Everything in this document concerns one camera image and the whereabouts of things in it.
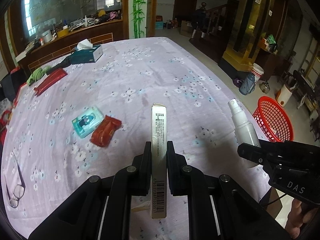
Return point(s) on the white spray bottle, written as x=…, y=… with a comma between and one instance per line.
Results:
x=244, y=129

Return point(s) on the teal tissue box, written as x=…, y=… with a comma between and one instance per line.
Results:
x=86, y=52

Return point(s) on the white plastic bucket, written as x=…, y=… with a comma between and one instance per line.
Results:
x=257, y=71

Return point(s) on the dark red snack wrapper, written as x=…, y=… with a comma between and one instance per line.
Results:
x=103, y=134

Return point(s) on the teal tissue pack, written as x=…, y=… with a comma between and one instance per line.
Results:
x=87, y=122

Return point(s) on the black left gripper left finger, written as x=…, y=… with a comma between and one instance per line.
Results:
x=100, y=208

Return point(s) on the eyeglasses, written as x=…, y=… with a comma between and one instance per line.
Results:
x=18, y=192

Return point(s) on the green cloth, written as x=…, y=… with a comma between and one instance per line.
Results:
x=37, y=75

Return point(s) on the red cloth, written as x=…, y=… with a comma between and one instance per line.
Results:
x=5, y=119

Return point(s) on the red mesh trash basket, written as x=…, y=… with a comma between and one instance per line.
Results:
x=273, y=120

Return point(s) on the red white flat box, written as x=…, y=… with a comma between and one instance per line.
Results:
x=19, y=93

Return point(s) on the purple floral bed sheet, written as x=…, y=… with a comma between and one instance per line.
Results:
x=124, y=83

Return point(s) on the blue grey thermos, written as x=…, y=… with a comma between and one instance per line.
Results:
x=248, y=84

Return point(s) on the long white cardboard box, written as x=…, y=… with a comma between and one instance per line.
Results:
x=158, y=203

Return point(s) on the person's right hand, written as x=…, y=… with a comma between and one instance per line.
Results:
x=296, y=218

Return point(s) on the white orange appliance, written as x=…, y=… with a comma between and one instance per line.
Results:
x=283, y=95

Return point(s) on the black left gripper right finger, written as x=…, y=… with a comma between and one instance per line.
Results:
x=218, y=207

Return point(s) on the metal kettle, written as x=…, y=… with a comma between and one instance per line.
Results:
x=264, y=87

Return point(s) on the black remote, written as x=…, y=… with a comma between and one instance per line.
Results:
x=63, y=64

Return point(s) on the wooden headboard cabinet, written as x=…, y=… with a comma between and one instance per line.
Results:
x=98, y=34

